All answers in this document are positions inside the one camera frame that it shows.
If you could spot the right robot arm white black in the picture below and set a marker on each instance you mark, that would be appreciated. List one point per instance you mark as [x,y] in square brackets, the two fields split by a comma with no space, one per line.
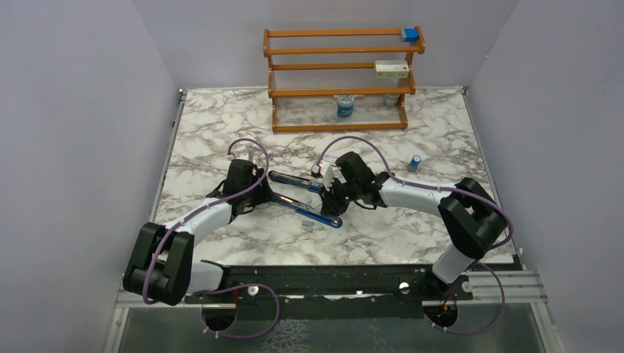
[467,211]

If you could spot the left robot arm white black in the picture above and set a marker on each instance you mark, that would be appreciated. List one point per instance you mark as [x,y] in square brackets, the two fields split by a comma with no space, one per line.
[161,268]

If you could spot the blue white cup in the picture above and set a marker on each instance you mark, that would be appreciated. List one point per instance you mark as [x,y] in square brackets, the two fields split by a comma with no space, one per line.
[345,105]

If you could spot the small blue capped cylinder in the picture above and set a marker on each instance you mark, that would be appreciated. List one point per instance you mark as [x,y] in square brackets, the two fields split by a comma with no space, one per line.
[414,163]

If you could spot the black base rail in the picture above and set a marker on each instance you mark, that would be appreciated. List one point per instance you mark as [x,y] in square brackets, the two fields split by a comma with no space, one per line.
[307,292]

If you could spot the orange wooden shelf rack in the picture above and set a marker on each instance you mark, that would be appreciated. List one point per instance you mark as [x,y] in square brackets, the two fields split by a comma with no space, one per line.
[308,68]

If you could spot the white green carton box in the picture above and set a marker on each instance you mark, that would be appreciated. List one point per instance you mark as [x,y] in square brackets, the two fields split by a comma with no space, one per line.
[391,69]

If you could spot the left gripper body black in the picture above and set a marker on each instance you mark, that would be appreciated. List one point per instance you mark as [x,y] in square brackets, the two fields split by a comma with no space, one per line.
[260,194]

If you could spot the blue box on top shelf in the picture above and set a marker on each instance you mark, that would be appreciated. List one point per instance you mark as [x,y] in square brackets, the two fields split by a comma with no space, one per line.
[410,35]

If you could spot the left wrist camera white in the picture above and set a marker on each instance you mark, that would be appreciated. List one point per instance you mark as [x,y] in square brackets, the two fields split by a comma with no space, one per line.
[245,155]

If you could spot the white small jar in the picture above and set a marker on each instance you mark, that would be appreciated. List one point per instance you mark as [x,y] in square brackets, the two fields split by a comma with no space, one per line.
[391,99]

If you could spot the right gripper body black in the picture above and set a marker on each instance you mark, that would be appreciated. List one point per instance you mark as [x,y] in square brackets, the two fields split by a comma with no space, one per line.
[352,188]

